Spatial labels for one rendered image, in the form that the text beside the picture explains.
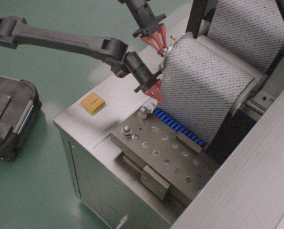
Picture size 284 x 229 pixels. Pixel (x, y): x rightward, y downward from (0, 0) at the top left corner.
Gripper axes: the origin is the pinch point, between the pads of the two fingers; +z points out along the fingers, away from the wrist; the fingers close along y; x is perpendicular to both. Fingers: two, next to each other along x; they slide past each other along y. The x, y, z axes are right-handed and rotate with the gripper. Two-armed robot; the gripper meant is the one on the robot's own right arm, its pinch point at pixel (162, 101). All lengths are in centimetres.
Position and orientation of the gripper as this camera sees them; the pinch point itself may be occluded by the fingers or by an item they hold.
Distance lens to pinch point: 113.9
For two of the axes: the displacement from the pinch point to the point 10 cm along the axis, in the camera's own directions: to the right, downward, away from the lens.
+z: 6.1, 7.8, 1.5
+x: 4.4, -1.7, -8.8
